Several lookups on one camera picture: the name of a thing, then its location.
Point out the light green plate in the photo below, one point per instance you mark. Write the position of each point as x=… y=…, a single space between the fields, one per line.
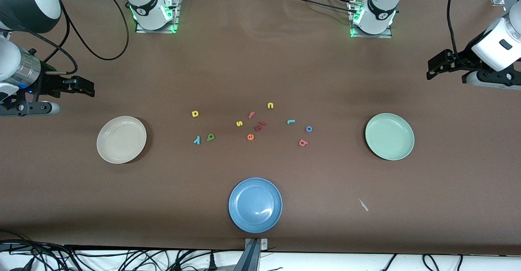
x=389 y=136

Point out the teal letter y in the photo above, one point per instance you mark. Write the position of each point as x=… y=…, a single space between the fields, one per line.
x=197 y=140

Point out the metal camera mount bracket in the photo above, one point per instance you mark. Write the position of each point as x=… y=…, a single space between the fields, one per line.
x=255 y=248

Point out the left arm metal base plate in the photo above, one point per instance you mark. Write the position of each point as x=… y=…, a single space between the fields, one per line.
x=386 y=36

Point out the brown table cover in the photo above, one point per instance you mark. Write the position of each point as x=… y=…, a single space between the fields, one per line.
x=260 y=59

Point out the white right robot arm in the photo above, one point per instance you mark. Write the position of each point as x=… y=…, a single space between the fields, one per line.
x=24 y=2

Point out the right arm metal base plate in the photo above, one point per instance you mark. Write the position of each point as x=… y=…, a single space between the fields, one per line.
x=177 y=6

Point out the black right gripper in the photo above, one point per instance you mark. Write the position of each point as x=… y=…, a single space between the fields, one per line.
x=49 y=84

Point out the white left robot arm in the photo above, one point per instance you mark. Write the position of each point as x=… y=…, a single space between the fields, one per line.
x=380 y=10

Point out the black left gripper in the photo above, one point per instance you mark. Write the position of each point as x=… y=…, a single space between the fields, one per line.
x=464 y=60

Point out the green letter g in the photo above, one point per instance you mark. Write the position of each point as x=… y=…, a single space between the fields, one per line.
x=210 y=137

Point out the black power plug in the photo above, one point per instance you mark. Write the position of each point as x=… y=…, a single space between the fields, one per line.
x=211 y=263

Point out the pink letter a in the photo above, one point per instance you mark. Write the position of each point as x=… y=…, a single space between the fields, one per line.
x=303 y=142

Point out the blue plate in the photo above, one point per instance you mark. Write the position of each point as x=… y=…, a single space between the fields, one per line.
x=255 y=205

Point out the beige brown plate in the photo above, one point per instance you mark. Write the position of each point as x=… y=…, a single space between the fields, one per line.
x=121 y=140

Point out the white tape scrap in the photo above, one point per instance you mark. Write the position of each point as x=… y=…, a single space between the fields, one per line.
x=363 y=205

